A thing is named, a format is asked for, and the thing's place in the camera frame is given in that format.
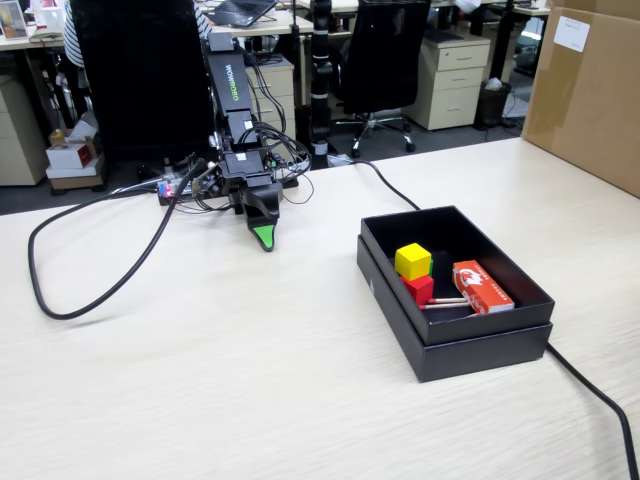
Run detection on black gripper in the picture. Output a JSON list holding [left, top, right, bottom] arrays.
[[218, 149, 285, 253]]

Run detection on yellow wooden cube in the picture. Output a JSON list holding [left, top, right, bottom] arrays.
[[394, 242, 433, 282]]

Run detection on red wooden cube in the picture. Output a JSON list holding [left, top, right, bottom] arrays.
[[399, 273, 436, 306]]

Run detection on black cardboard box tray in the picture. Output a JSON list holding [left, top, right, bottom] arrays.
[[359, 204, 557, 347]]

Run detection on black open box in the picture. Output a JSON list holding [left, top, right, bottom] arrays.
[[355, 234, 554, 384]]

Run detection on large brown cardboard box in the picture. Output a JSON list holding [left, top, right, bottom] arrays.
[[520, 0, 640, 199]]

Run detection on controller board with red LED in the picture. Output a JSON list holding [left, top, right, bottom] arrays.
[[157, 178, 195, 207]]

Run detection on beige cabinet with keyhole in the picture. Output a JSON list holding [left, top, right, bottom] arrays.
[[247, 55, 297, 144]]

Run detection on black pole with white bands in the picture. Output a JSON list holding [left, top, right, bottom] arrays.
[[308, 0, 335, 169]]

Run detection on wide black office chair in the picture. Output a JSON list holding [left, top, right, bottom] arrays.
[[67, 0, 217, 162]]

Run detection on beige office desk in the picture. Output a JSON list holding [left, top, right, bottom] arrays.
[[203, 5, 317, 39]]

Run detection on flat brown carton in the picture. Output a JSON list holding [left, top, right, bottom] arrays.
[[47, 160, 107, 192]]

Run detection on black chair with star base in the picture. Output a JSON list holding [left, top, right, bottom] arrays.
[[339, 0, 434, 159]]

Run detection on white and red carton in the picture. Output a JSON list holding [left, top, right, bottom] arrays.
[[45, 142, 96, 171]]

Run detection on black laptop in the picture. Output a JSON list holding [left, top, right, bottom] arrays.
[[205, 0, 279, 29]]

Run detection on orange matchbox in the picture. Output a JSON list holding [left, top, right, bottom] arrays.
[[452, 259, 517, 317]]

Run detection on beige three-drawer cabinet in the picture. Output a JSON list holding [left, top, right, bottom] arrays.
[[403, 34, 492, 132]]

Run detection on black waste bin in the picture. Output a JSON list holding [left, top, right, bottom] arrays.
[[477, 79, 514, 129]]

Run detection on person in striped shirt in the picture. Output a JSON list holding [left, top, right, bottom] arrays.
[[61, 0, 214, 71]]

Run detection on white label sticker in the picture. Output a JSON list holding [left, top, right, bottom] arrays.
[[553, 15, 592, 54]]

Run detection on thin black board wires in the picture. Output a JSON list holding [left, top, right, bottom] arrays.
[[169, 167, 317, 215]]

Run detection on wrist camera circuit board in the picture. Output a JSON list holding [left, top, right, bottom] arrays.
[[189, 162, 222, 197]]

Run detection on black servo cable bundle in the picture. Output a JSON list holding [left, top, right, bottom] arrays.
[[238, 45, 314, 174]]

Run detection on thick black camera cable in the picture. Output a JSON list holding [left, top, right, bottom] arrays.
[[26, 157, 209, 321]]

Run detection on small photo frame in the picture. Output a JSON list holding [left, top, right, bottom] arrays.
[[0, 0, 29, 41]]

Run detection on black power cable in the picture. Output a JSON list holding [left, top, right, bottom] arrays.
[[344, 158, 640, 480]]

